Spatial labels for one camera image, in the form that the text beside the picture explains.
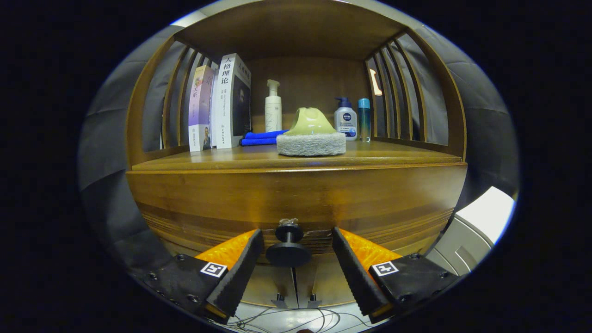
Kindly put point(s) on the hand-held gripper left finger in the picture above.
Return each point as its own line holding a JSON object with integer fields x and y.
{"x": 240, "y": 273}

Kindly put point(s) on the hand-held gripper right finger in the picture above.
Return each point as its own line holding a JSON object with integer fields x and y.
{"x": 355, "y": 273}

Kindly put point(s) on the black drawer knob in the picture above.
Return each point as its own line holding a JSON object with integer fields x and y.
{"x": 289, "y": 252}

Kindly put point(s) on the wooden drawer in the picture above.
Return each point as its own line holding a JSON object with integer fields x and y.
{"x": 296, "y": 194}

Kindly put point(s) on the green scrubbing brush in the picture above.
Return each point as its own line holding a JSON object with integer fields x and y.
{"x": 311, "y": 129}

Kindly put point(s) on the wooden cabinet door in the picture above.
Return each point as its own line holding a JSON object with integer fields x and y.
{"x": 268, "y": 283}
{"x": 326, "y": 280}

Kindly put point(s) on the wooden countertop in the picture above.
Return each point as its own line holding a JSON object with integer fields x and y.
{"x": 393, "y": 155}

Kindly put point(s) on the wooden cabinet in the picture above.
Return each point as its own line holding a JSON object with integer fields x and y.
{"x": 296, "y": 27}

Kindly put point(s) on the white grey appliance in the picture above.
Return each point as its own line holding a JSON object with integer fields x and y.
{"x": 481, "y": 222}

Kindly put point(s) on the blue folded cloth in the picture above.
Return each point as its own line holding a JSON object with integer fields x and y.
{"x": 261, "y": 138}

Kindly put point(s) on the white bottle blue pump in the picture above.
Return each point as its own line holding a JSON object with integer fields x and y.
{"x": 346, "y": 121}

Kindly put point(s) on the teal bottle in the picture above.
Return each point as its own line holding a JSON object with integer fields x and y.
{"x": 364, "y": 120}

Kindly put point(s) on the purple book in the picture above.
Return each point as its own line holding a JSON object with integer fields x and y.
{"x": 200, "y": 111}

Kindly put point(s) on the thick white book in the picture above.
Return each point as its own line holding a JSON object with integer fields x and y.
{"x": 229, "y": 101}

